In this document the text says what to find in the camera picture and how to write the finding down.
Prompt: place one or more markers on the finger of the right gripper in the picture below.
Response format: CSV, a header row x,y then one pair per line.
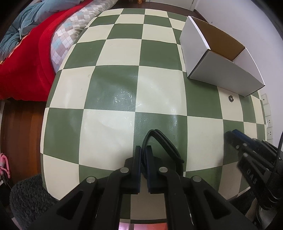
x,y
239,143

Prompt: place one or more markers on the white door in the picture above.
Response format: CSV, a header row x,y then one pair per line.
x,y
185,4

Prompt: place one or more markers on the checkered mattress cover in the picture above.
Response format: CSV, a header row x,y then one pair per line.
x,y
68,32

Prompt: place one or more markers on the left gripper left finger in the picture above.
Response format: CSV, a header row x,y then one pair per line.
x,y
95,203

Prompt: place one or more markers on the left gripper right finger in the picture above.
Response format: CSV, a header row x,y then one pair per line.
x,y
191,203

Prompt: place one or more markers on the green checkered tablecloth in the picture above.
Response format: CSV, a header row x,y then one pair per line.
x,y
125,76

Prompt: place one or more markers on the pink object on floor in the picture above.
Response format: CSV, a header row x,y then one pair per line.
x,y
4,166

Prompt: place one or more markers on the blue crumpled blanket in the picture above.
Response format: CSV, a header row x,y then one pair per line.
x,y
29,18

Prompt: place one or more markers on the red bed sheet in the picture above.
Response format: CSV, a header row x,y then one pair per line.
x,y
27,74

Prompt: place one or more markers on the white power strip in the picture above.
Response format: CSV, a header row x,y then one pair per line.
x,y
268,118

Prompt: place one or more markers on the white cardboard box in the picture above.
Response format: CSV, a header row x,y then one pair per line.
x,y
213,56

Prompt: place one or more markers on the dark grey fuzzy stool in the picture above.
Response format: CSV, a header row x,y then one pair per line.
x,y
29,200

